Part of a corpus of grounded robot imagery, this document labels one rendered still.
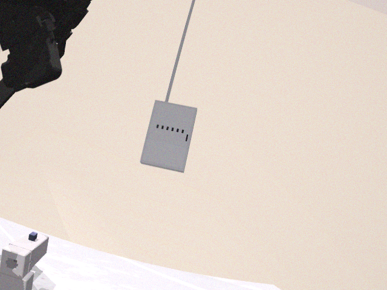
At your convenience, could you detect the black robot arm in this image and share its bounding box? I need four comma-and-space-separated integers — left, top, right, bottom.
0, 2, 91, 108

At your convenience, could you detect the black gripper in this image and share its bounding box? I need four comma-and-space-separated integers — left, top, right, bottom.
0, 0, 92, 50

